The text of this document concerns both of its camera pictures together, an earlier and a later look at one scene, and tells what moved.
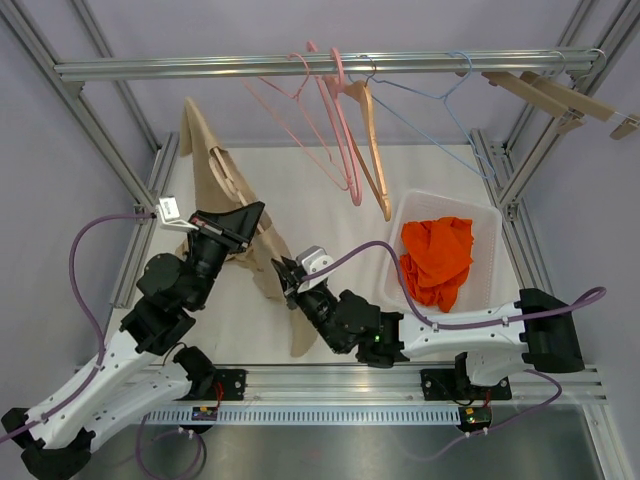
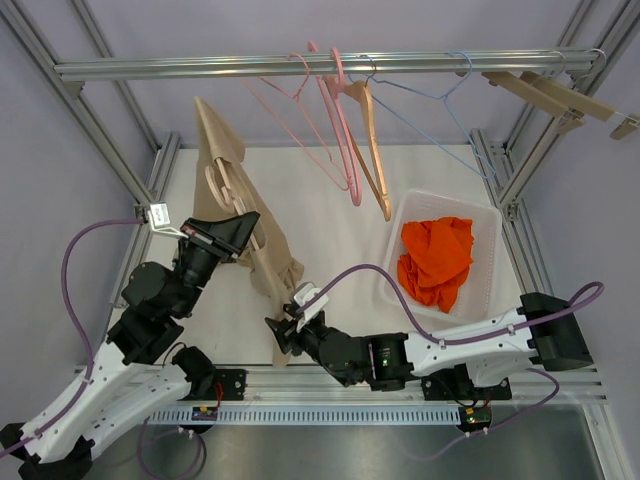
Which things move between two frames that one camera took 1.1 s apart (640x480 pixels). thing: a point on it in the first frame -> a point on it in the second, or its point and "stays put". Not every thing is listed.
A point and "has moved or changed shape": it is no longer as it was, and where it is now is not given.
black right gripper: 289,274 -> 286,333
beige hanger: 224,171 -> 220,190
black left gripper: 233,229 stays put
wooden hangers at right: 568,105 stays put
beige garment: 215,184 has moved or changed shape
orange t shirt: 438,255 stays put
